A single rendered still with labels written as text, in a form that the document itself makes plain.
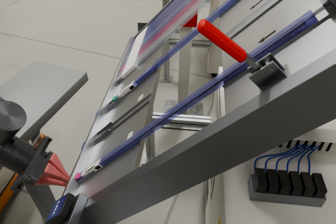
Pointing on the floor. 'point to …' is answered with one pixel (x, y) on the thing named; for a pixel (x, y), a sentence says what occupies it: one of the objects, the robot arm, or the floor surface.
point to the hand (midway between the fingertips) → (69, 183)
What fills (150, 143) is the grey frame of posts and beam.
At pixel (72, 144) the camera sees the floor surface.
